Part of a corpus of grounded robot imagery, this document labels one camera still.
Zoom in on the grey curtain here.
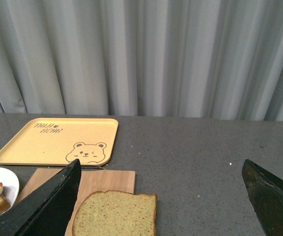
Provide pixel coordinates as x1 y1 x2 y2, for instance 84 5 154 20
0 0 283 121

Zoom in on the yellow bear tray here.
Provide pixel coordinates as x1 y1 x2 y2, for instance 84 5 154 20
0 118 119 166

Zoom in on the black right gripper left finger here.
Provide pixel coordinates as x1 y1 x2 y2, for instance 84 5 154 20
0 159 81 236

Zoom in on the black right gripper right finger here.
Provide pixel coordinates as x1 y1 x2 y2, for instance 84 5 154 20
242 159 283 236

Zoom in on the white round plate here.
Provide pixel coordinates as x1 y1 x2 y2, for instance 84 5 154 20
0 167 20 207

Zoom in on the bamboo cutting board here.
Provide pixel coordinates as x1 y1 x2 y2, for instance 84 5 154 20
15 168 135 236

